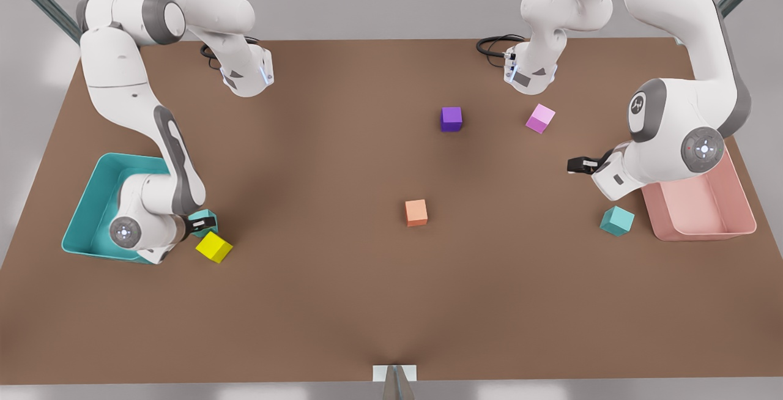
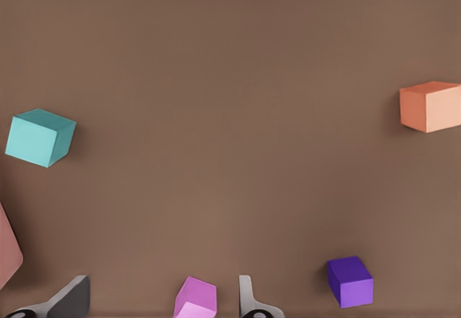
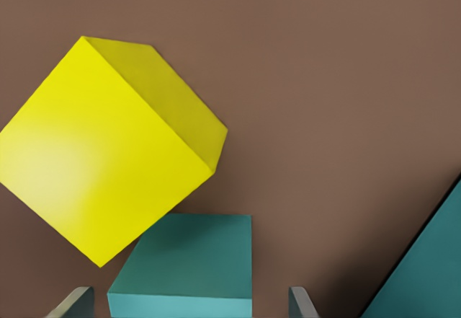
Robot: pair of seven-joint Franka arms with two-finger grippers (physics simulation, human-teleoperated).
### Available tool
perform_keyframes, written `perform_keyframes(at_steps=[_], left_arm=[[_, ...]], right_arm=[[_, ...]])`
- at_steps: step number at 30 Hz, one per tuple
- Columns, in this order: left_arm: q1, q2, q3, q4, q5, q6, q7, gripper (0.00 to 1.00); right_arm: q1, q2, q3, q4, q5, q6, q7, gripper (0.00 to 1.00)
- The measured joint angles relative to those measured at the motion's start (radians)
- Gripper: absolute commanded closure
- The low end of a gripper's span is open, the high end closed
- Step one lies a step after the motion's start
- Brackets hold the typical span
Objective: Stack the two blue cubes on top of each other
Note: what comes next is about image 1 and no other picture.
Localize pink bin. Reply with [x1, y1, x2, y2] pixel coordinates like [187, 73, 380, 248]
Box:
[640, 147, 757, 242]

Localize pink cube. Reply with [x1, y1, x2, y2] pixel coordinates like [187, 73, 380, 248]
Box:
[525, 103, 557, 135]

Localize black cable loop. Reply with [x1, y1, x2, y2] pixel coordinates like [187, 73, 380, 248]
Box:
[477, 34, 528, 69]
[201, 37, 261, 71]

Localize teal cube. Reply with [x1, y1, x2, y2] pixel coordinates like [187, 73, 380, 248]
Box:
[191, 209, 219, 239]
[599, 206, 635, 237]

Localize orange cube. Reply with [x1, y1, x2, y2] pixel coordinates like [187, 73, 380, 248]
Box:
[404, 199, 429, 228]

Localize yellow cube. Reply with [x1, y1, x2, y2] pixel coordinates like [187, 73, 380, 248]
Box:
[195, 231, 234, 264]

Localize teal bin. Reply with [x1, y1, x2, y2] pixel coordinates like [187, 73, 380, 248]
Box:
[62, 153, 173, 265]

